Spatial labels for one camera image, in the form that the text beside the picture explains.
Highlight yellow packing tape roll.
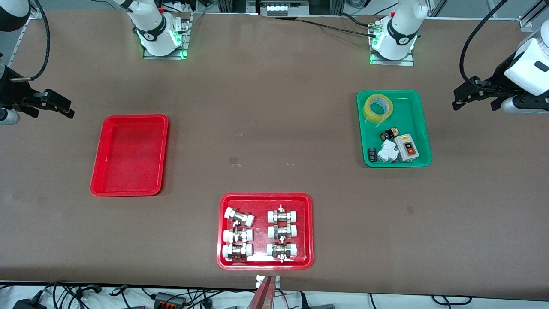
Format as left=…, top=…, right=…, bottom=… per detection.
left=362, top=93, right=394, bottom=124

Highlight green plastic tray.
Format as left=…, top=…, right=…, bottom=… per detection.
left=356, top=89, right=432, bottom=168

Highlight empty red plastic tray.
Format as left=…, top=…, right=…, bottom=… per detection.
left=90, top=114, right=169, bottom=197

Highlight red tray holding fittings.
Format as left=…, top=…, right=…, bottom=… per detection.
left=217, top=192, right=314, bottom=270

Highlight white circuit breaker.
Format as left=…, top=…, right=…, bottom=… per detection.
left=377, top=140, right=399, bottom=164

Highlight black power adapter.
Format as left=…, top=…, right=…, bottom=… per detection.
left=12, top=298, right=48, bottom=309

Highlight metal pipe fitting white caps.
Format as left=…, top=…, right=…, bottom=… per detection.
left=223, top=227, right=253, bottom=244
left=267, top=205, right=299, bottom=224
left=222, top=243, right=253, bottom=261
left=266, top=242, right=298, bottom=262
left=268, top=224, right=298, bottom=240
left=224, top=207, right=255, bottom=227

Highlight white power strip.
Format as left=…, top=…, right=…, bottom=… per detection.
left=266, top=0, right=309, bottom=17

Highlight red metal bar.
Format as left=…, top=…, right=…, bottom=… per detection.
left=247, top=276, right=276, bottom=309

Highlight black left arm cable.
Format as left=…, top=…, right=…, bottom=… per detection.
left=460, top=0, right=512, bottom=86

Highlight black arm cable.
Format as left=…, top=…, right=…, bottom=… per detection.
left=460, top=0, right=512, bottom=86
left=11, top=0, right=51, bottom=82

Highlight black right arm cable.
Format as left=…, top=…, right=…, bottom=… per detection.
left=11, top=0, right=51, bottom=82

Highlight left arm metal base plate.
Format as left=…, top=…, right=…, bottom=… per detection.
left=370, top=17, right=415, bottom=66

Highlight grey push-button switch box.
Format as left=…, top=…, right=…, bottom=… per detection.
left=395, top=133, right=419, bottom=162

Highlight short black table cable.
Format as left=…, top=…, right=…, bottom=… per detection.
left=339, top=14, right=379, bottom=27

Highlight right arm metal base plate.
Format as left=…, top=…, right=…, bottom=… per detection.
left=143, top=13, right=190, bottom=60

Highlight long black table cable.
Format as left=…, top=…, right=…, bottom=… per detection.
left=295, top=18, right=374, bottom=38

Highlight small metal bracket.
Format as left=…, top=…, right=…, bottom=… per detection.
left=256, top=275, right=281, bottom=289

